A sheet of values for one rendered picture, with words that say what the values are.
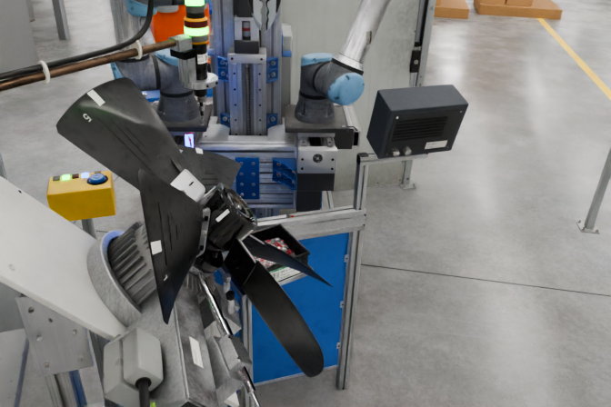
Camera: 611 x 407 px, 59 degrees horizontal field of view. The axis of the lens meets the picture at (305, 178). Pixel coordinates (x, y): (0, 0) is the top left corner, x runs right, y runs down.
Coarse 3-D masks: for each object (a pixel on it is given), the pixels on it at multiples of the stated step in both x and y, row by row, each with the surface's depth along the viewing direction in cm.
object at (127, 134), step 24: (120, 96) 107; (144, 96) 111; (72, 120) 97; (96, 120) 101; (120, 120) 104; (144, 120) 108; (96, 144) 99; (120, 144) 102; (144, 144) 105; (168, 144) 109; (120, 168) 101; (144, 168) 104; (168, 168) 107
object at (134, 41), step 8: (152, 0) 90; (152, 8) 91; (152, 16) 92; (144, 24) 91; (144, 32) 91; (128, 40) 90; (136, 40) 91; (104, 48) 87; (112, 48) 87; (120, 48) 89; (136, 48) 91; (72, 56) 83; (80, 56) 84; (88, 56) 85; (136, 56) 92; (40, 64) 79; (48, 64) 80; (56, 64) 81; (64, 64) 82; (8, 72) 76; (16, 72) 77; (24, 72) 77; (32, 72) 78; (48, 72) 79; (48, 80) 80
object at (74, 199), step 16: (80, 176) 149; (48, 192) 141; (64, 192) 141; (80, 192) 142; (96, 192) 144; (112, 192) 146; (64, 208) 143; (80, 208) 144; (96, 208) 146; (112, 208) 147
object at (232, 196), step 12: (216, 192) 107; (228, 192) 113; (204, 204) 107; (216, 204) 105; (228, 204) 105; (240, 204) 113; (216, 216) 105; (228, 216) 105; (240, 216) 105; (252, 216) 113; (216, 228) 105; (228, 228) 105; (240, 228) 106; (252, 228) 108; (216, 240) 106; (228, 240) 107; (204, 252) 107; (216, 252) 110; (204, 264) 106; (216, 264) 109
